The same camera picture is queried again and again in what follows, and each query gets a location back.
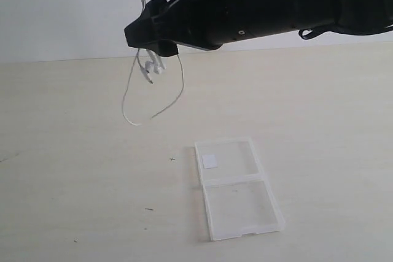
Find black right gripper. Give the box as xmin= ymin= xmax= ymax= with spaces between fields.
xmin=124 ymin=0 xmax=301 ymax=57

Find clear plastic hinged case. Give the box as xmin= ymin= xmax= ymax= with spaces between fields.
xmin=195 ymin=137 xmax=285 ymax=241

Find white square sticker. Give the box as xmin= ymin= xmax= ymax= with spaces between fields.
xmin=202 ymin=155 xmax=218 ymax=169

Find white wired earphones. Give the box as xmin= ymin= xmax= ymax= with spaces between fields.
xmin=121 ymin=0 xmax=185 ymax=126

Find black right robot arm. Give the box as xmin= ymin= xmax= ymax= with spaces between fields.
xmin=124 ymin=0 xmax=392 ymax=57

